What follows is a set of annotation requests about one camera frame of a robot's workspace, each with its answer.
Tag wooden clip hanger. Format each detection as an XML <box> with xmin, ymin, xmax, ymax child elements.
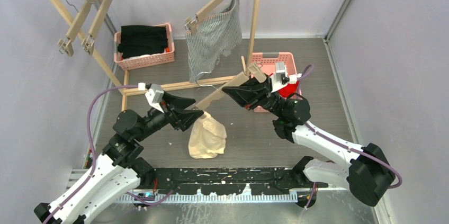
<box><xmin>58</xmin><ymin>0</ymin><xmax>95</xmax><ymax>57</ymax></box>
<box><xmin>82</xmin><ymin>0</ymin><xmax>113</xmax><ymax>55</ymax></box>
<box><xmin>194</xmin><ymin>61</ymin><xmax>268</xmax><ymax>111</ymax></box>
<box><xmin>184</xmin><ymin>0</ymin><xmax>224</xmax><ymax>33</ymax></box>

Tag pink plastic basket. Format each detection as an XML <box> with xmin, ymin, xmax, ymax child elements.
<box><xmin>252</xmin><ymin>52</ymin><xmax>297</xmax><ymax>113</ymax></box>

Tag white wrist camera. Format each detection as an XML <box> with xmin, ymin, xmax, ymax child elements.
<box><xmin>138</xmin><ymin>83</ymin><xmax>165</xmax><ymax>113</ymax></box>
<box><xmin>270</xmin><ymin>62</ymin><xmax>302</xmax><ymax>92</ymax></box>

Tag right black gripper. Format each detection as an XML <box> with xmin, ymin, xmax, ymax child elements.
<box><xmin>222</xmin><ymin>73</ymin><xmax>285</xmax><ymax>119</ymax></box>

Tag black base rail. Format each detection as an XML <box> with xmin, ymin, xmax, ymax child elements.
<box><xmin>137</xmin><ymin>167</ymin><xmax>312</xmax><ymax>195</ymax></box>

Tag wooden clothes rack frame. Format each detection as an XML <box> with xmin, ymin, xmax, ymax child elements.
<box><xmin>49</xmin><ymin>0</ymin><xmax>262</xmax><ymax>111</ymax></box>

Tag grey striped underwear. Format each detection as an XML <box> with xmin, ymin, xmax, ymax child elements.
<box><xmin>185</xmin><ymin>0</ymin><xmax>243</xmax><ymax>83</ymax></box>

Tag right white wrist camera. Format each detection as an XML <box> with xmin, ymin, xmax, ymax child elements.
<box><xmin>270</xmin><ymin>62</ymin><xmax>302</xmax><ymax>92</ymax></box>

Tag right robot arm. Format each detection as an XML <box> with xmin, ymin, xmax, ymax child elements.
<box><xmin>222</xmin><ymin>83</ymin><xmax>403</xmax><ymax>207</ymax></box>

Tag black folded clothes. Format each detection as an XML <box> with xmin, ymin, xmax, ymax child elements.
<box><xmin>118</xmin><ymin>25</ymin><xmax>168</xmax><ymax>59</ymax></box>

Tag empty wooden clip hanger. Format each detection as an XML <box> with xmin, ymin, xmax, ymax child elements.
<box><xmin>58</xmin><ymin>0</ymin><xmax>95</xmax><ymax>57</ymax></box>

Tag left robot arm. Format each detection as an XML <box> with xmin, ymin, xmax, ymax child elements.
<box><xmin>34</xmin><ymin>89</ymin><xmax>204</xmax><ymax>223</ymax></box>

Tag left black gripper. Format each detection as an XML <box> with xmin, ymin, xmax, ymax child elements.
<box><xmin>135</xmin><ymin>92</ymin><xmax>204</xmax><ymax>141</ymax></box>

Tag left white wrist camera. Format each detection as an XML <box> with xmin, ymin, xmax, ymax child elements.
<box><xmin>138</xmin><ymin>83</ymin><xmax>165</xmax><ymax>113</ymax></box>

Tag pink basket with black clothes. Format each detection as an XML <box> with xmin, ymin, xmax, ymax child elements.
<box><xmin>114</xmin><ymin>23</ymin><xmax>175</xmax><ymax>70</ymax></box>

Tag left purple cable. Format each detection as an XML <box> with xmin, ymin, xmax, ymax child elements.
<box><xmin>42</xmin><ymin>84</ymin><xmax>141</xmax><ymax>224</ymax></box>

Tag beige underwear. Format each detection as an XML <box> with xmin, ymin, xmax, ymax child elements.
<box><xmin>188</xmin><ymin>112</ymin><xmax>227</xmax><ymax>159</ymax></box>

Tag red white underwear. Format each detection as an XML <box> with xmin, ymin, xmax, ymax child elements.
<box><xmin>278</xmin><ymin>82</ymin><xmax>301</xmax><ymax>98</ymax></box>

